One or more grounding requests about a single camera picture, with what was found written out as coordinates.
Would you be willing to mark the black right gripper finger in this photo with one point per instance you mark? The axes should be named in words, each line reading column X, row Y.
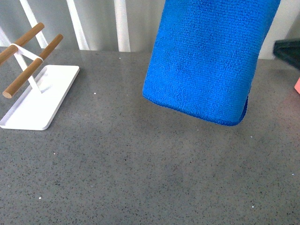
column 288, row 51

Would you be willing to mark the blue microfiber cloth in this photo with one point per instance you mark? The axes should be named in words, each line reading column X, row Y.
column 205, row 55

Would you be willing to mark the pink plastic bin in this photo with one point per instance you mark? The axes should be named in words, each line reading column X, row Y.
column 297, row 86

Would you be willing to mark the white pleated curtain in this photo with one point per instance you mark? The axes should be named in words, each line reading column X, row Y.
column 125, row 26

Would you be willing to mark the white rack with wooden bars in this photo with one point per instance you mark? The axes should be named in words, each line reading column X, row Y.
column 39, row 103

